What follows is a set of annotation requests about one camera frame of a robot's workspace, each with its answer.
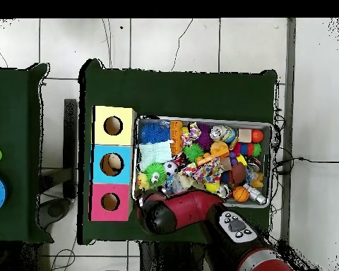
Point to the yellow plush duck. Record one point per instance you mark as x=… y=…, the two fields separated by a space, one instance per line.
x=142 y=180

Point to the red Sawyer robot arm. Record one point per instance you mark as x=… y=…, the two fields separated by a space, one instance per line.
x=186 y=210

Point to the wooden box with three holes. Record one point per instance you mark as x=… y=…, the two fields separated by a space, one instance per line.
x=124 y=138

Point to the shallow clear mesh bin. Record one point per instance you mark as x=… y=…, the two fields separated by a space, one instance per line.
x=267 y=146

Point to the light blue knitted cloth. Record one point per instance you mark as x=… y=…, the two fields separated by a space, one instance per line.
x=155 y=152

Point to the small soccer ball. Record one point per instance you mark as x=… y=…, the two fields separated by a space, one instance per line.
x=171 y=168

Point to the blue spiky rubber ball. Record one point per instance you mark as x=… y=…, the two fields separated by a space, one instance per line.
x=154 y=132

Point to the green fuzzy ball with eye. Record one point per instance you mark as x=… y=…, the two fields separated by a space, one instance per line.
x=155 y=173

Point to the purple spiky ball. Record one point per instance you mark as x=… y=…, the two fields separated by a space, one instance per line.
x=204 y=137

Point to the colourful drink can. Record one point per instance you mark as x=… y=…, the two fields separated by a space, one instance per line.
x=221 y=132

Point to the brown rubber ball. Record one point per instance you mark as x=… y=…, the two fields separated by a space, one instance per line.
x=238 y=172

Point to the plain wooden cube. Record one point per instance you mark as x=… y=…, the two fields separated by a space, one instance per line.
x=245 y=135

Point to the small orange basketball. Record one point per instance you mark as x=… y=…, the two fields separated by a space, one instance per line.
x=240 y=194

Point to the red-orange ball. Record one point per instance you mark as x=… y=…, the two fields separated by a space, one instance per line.
x=257 y=135

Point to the black upright panel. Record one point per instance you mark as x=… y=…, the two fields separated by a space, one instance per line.
x=70 y=141

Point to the grey floor stand base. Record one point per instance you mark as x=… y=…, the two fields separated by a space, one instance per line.
x=55 y=210

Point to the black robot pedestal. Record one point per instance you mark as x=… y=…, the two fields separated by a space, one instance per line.
x=169 y=258

